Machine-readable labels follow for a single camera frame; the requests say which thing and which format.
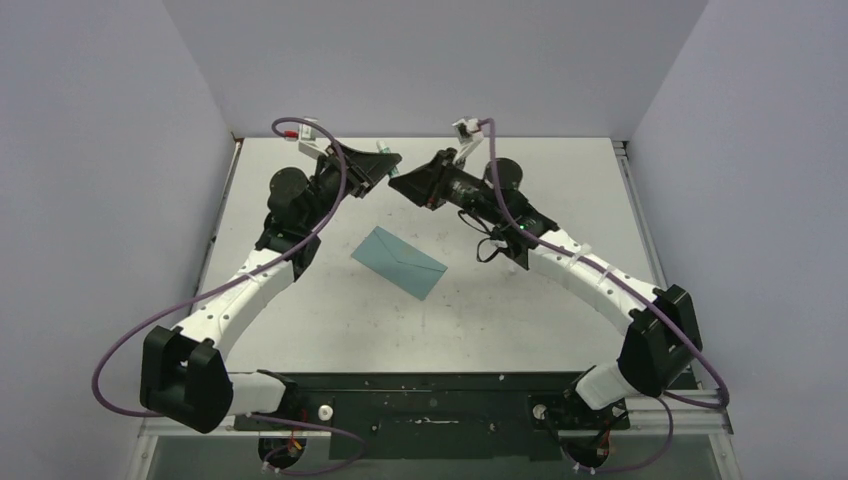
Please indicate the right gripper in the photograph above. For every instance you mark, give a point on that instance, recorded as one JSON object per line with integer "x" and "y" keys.
{"x": 426, "y": 188}

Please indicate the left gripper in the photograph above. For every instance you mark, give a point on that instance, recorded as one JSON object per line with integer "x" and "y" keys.
{"x": 364, "y": 172}

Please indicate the teal envelope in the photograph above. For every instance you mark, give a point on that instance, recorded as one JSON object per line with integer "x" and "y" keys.
{"x": 399, "y": 262}

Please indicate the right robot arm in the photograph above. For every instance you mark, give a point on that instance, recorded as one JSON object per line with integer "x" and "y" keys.
{"x": 659, "y": 326}

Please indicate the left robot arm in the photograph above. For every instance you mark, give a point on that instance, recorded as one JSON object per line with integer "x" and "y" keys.
{"x": 184, "y": 375}

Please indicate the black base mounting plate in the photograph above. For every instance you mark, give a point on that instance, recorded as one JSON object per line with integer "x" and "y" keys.
{"x": 455, "y": 416}

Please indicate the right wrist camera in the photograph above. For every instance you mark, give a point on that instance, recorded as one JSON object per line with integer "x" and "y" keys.
{"x": 469, "y": 135}

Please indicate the aluminium frame rail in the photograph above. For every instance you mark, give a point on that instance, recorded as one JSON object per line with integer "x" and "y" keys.
{"x": 663, "y": 434}

